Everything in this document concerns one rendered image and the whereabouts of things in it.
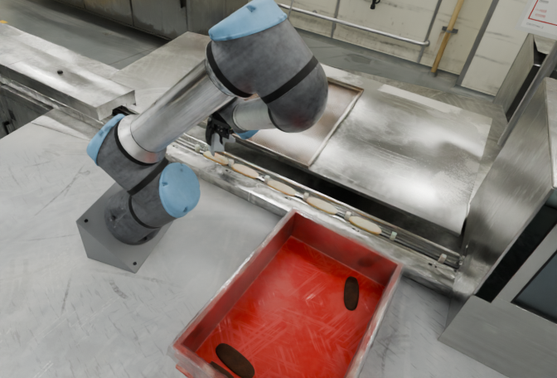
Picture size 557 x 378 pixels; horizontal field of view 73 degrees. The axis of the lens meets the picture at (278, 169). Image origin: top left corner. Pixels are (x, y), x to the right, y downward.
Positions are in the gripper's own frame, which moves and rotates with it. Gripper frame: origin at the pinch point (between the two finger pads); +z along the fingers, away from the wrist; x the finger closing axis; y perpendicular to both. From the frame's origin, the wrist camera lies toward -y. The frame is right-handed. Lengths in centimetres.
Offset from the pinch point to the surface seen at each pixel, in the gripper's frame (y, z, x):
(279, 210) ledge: 29.9, 4.4, -9.0
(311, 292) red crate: 49, 7, -27
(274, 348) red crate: 49, 7, -44
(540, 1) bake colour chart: 76, -49, 83
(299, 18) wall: -142, 71, 370
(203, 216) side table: 11.6, 7.1, -21.7
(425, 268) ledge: 73, 3, -7
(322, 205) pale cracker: 40.0, 3.0, -0.9
